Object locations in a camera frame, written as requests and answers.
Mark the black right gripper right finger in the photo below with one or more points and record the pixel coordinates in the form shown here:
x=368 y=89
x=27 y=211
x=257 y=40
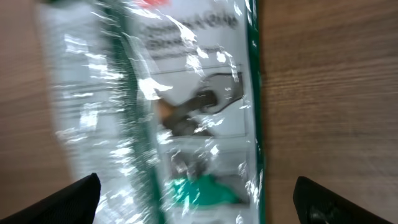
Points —
x=316 y=204

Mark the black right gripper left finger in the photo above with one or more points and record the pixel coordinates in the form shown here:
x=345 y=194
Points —
x=74 y=204

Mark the green 3M gloves pack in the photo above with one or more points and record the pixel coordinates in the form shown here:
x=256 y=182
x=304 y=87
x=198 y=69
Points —
x=160 y=99

